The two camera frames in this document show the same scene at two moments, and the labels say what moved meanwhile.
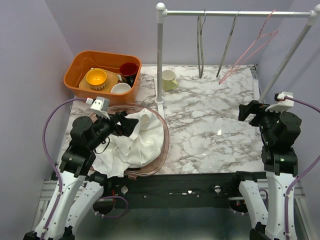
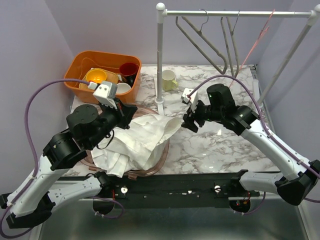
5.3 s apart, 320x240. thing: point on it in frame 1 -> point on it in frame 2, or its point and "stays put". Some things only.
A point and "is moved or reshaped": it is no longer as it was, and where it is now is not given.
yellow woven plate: (112, 77) stays put
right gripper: (253, 106) -> (189, 118)
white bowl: (120, 88) stays put
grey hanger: (227, 44) is moved or reshaped
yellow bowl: (97, 79) stays put
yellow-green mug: (169, 83) stays put
